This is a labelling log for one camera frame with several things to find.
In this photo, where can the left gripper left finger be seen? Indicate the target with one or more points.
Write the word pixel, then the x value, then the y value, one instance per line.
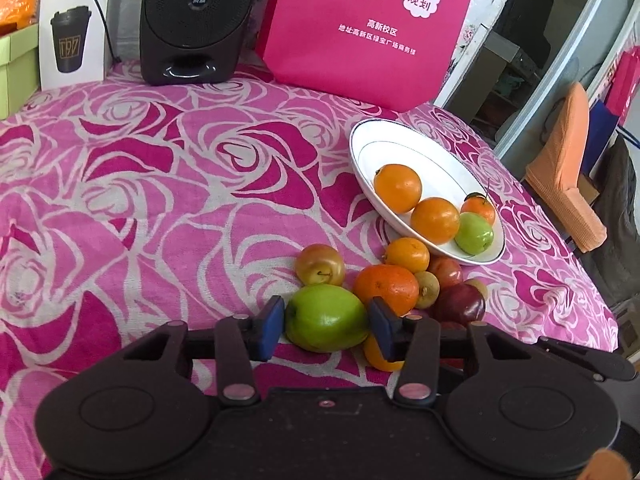
pixel 233 343

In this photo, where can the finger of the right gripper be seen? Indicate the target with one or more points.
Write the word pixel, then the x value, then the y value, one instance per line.
pixel 607 364

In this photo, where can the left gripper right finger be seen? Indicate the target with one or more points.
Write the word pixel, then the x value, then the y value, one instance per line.
pixel 432 354

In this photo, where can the yellow orange small citrus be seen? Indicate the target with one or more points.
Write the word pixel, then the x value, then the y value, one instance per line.
pixel 374 356

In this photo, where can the orange mandarin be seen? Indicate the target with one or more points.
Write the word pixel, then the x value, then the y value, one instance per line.
pixel 396 285

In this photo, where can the dark red plum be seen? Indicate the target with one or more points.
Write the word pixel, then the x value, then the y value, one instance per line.
pixel 480 286
pixel 461 304

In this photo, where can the red tomato-like fruit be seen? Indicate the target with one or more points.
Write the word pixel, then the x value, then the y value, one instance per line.
pixel 447 271

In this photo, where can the large green apple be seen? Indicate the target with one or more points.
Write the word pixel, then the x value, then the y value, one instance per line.
pixel 326 318

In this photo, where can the orange tangerine with stem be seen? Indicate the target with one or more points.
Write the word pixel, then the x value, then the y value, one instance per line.
pixel 478 202

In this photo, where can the large orange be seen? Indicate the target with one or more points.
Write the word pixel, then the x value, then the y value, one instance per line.
pixel 398 186

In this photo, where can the yellow green small fruit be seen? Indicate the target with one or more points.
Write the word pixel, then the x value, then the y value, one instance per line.
pixel 429 289

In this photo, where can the green apple in plate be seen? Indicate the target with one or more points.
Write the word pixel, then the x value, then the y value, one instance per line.
pixel 475 234

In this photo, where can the small orange in plate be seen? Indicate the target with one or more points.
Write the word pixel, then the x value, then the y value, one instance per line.
pixel 435 219

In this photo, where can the white round plate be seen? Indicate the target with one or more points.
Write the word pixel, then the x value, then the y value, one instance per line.
pixel 375 142

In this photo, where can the pink rose tablecloth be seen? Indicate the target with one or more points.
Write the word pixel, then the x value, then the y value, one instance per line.
pixel 125 206

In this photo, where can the orange covered chair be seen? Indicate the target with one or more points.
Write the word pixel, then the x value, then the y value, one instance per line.
pixel 554 173

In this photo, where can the magenta non-woven tote bag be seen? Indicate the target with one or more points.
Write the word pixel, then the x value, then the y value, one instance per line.
pixel 391 53

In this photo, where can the black portable speaker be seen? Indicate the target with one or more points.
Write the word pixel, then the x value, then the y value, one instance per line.
pixel 191 41

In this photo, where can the white coffee cup box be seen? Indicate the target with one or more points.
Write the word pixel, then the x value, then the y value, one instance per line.
pixel 77 41

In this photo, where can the light green cardboard box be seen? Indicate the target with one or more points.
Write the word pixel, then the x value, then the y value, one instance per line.
pixel 19 69

